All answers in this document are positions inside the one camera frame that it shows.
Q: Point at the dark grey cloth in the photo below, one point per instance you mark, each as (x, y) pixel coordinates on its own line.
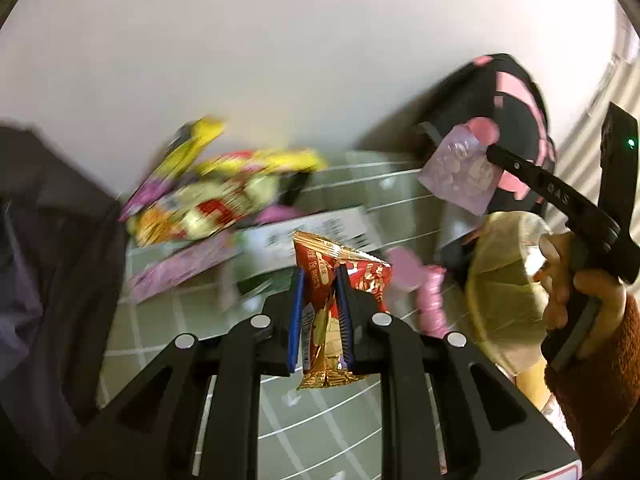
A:
(50, 260)

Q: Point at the translucent pink pouch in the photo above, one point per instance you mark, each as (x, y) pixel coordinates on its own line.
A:
(457, 175)

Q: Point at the yellow and red snack packet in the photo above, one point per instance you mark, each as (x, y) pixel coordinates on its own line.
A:
(200, 210)

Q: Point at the magenta plastic toy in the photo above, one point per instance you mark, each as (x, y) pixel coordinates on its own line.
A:
(432, 300)

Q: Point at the striped beige curtain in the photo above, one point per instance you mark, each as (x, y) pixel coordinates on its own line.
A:
(587, 125)

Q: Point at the person's right forearm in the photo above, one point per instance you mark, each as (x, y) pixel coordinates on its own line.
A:
(600, 390)

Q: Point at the yellow and purple snack packet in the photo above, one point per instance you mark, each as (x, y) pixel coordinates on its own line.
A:
(175, 165)

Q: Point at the long yellow snack packet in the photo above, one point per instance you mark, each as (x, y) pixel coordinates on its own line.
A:
(270, 160)

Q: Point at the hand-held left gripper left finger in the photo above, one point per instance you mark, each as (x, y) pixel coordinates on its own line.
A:
(295, 320)

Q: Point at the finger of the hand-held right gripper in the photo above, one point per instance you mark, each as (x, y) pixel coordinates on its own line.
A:
(515, 162)

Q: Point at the bin with yellow bag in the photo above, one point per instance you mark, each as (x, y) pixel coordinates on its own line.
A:
(505, 285)

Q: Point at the white paper packet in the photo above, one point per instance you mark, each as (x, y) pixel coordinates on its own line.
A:
(320, 225)

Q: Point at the person's right hand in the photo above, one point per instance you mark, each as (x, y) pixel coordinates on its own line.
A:
(555, 280)

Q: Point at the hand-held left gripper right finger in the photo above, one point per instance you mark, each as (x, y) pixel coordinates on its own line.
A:
(344, 320)

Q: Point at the black cloth with pink print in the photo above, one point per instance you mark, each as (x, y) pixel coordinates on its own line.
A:
(510, 105)

